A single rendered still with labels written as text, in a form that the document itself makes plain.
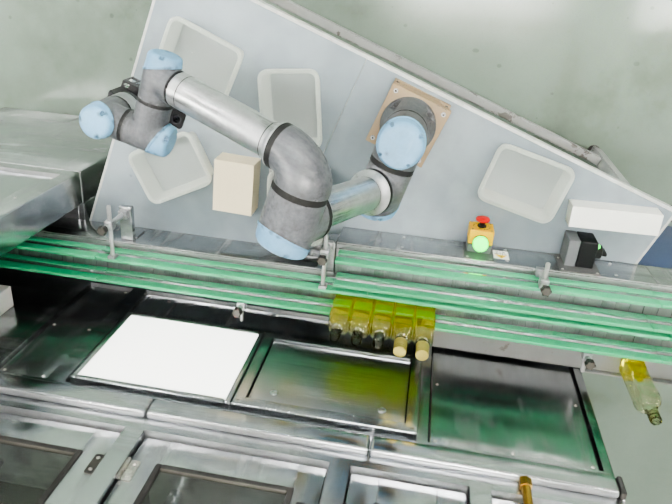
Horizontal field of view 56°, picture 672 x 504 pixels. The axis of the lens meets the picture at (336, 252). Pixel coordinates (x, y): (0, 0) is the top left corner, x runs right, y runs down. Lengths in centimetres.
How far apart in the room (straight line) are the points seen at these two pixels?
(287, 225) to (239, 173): 70
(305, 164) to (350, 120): 69
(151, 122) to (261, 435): 76
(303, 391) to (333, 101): 81
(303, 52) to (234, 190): 45
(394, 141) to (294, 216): 42
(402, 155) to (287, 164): 42
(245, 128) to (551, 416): 111
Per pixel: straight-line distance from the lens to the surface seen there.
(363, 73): 183
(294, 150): 120
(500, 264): 185
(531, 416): 182
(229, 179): 192
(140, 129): 144
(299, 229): 123
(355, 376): 177
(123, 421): 168
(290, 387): 171
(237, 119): 127
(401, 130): 153
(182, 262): 197
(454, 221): 193
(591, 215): 190
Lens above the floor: 255
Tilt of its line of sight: 64 degrees down
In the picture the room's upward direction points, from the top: 159 degrees counter-clockwise
